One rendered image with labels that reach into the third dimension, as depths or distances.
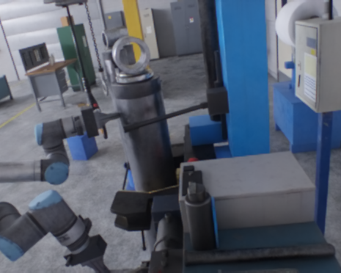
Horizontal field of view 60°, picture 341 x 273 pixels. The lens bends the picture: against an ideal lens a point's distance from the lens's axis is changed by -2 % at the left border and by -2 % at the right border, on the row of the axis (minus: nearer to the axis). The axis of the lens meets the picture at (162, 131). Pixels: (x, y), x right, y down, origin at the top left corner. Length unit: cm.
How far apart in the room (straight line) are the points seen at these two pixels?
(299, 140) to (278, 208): 265
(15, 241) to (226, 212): 61
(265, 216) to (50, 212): 65
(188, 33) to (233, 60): 1021
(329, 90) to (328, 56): 15
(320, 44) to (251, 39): 38
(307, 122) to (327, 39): 215
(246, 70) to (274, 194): 50
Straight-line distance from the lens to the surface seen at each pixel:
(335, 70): 153
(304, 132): 359
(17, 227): 95
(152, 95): 126
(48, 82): 733
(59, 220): 96
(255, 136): 132
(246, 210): 98
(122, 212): 127
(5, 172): 125
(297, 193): 98
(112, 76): 264
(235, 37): 120
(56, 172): 122
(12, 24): 1365
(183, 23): 1138
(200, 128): 148
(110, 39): 261
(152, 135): 131
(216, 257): 89
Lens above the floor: 173
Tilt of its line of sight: 22 degrees down
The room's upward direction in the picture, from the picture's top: 10 degrees counter-clockwise
